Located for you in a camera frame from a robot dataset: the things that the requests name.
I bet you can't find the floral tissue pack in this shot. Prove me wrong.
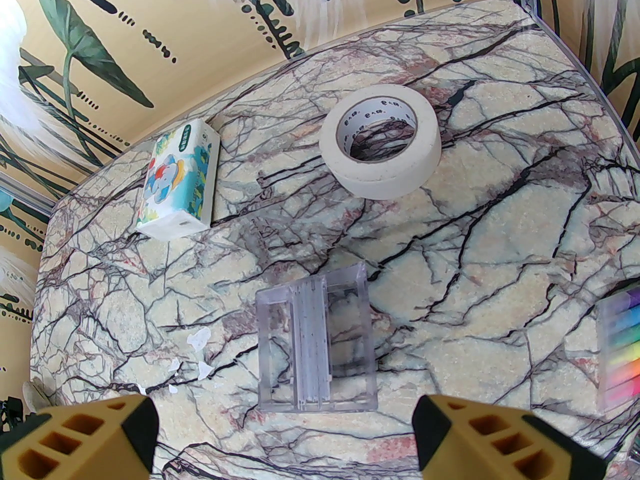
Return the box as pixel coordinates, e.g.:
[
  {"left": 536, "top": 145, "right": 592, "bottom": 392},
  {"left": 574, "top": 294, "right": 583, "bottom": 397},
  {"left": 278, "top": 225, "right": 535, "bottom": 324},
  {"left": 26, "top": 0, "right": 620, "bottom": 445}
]
[{"left": 136, "top": 120, "right": 221, "bottom": 241}]

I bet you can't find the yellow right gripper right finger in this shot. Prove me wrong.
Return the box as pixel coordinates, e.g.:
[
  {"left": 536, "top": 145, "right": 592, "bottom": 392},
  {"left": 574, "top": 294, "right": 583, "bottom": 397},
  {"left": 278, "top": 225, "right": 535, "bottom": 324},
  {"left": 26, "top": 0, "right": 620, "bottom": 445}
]
[{"left": 412, "top": 394, "right": 608, "bottom": 480}]

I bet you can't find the cream masking tape roll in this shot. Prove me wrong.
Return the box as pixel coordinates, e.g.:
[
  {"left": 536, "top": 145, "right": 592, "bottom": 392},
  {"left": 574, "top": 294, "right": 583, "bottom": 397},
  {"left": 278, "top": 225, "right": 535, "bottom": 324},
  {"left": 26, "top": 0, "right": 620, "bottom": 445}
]
[{"left": 320, "top": 87, "right": 442, "bottom": 200}]

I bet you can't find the colourful marker pen set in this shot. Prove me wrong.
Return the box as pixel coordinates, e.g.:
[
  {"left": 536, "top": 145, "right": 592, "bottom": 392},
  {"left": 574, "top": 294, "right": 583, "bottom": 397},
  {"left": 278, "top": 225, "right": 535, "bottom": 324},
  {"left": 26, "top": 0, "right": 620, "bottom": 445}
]
[{"left": 596, "top": 283, "right": 640, "bottom": 411}]

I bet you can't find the grey stone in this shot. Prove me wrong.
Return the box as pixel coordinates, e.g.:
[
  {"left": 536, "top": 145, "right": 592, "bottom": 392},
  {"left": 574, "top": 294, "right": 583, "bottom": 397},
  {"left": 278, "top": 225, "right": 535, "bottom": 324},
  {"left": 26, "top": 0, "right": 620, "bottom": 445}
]
[{"left": 22, "top": 375, "right": 51, "bottom": 414}]

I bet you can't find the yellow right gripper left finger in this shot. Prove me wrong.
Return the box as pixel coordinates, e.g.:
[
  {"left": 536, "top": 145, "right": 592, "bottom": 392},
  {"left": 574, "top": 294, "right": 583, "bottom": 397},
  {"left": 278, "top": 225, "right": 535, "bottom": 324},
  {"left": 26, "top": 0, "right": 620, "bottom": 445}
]
[{"left": 0, "top": 395, "right": 160, "bottom": 480}]

